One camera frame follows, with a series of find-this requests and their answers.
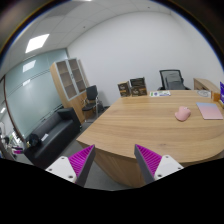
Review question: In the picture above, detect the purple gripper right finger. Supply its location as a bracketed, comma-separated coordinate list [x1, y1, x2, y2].
[134, 144, 183, 184]

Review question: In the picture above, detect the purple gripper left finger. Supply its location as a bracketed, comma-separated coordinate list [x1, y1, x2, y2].
[46, 145, 96, 186]

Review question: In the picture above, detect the pink computer mouse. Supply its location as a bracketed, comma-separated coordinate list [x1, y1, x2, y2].
[175, 106, 191, 122]

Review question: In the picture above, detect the pink gradient mouse pad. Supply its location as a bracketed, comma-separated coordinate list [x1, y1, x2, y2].
[196, 102, 223, 120]

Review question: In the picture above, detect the black leather sofa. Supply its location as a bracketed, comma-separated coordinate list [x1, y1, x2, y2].
[24, 108, 81, 169]

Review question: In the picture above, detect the white paper on sofa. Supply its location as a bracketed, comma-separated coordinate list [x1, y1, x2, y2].
[41, 134, 49, 141]

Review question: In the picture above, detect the large wooden desk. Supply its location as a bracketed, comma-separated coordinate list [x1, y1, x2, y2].
[78, 90, 224, 187]

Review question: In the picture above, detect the black bag on sofa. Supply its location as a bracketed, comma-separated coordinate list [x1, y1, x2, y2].
[28, 134, 41, 147]

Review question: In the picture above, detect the black visitor chair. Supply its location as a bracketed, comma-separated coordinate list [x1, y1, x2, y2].
[82, 85, 99, 113]

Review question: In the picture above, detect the white green leaflet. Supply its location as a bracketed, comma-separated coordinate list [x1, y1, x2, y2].
[149, 90, 171, 97]

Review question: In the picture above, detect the right dark cardboard box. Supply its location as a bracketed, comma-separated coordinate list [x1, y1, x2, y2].
[130, 77, 147, 96]

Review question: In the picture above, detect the dark cardboard box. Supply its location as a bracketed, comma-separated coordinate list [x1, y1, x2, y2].
[118, 81, 131, 97]
[130, 77, 147, 96]

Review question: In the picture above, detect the left dark cardboard box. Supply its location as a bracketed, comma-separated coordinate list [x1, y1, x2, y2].
[118, 81, 131, 97]

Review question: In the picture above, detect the black mesh office chair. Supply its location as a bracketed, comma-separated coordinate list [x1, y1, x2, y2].
[159, 69, 188, 90]

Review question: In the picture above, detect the wooden glass-door cabinet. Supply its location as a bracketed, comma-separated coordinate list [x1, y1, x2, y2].
[50, 58, 87, 123]

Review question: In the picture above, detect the wooden side cabinet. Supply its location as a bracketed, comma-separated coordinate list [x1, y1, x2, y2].
[194, 78, 220, 101]

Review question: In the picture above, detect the purple box at edge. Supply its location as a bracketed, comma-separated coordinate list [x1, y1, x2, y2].
[220, 81, 224, 107]

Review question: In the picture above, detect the ceiling light panel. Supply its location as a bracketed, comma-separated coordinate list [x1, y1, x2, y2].
[25, 34, 49, 53]

